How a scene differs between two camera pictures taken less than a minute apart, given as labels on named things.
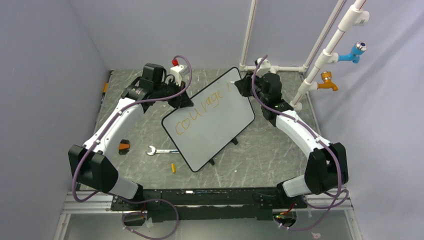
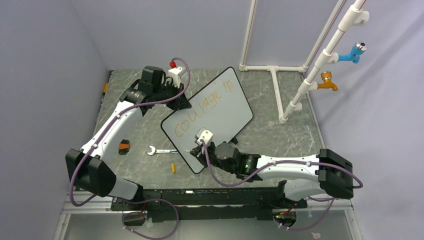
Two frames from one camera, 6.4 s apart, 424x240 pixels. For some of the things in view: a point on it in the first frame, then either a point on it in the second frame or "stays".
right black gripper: (243, 85) to (198, 152)
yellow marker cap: (173, 166) stays
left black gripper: (183, 101) stays
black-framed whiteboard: (219, 115) stays
